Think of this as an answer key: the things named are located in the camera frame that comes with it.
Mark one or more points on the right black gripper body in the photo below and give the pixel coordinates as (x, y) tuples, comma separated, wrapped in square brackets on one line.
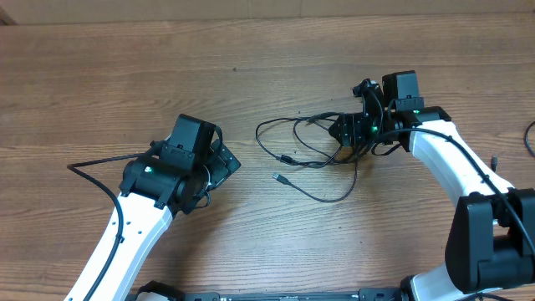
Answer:
[(364, 131)]

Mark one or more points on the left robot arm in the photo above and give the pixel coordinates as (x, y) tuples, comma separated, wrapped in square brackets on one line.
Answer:
[(174, 176)]

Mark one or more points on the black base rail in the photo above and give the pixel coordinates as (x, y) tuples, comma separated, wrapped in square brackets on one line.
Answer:
[(271, 296)]

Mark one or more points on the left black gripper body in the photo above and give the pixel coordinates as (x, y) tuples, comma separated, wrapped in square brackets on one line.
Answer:
[(217, 170)]

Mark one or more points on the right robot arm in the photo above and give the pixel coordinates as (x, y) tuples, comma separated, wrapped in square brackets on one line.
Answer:
[(491, 242)]

